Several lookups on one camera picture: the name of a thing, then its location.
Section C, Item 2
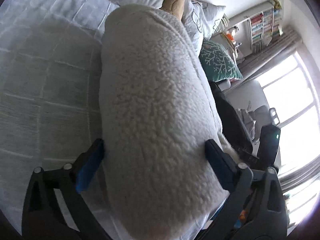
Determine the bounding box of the white fleece jacket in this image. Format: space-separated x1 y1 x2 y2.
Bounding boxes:
99 4 240 239

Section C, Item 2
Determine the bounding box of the light blue checked duvet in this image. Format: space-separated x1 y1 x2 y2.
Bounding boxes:
1 0 119 229

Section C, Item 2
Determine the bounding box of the white printed pillow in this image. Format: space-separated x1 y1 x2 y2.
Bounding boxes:
182 0 226 56

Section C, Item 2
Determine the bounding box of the green coral pattern cushion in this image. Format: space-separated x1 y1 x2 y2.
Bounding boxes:
199 40 243 82

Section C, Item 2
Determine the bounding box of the white bookshelf with books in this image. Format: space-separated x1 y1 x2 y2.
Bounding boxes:
249 0 282 52

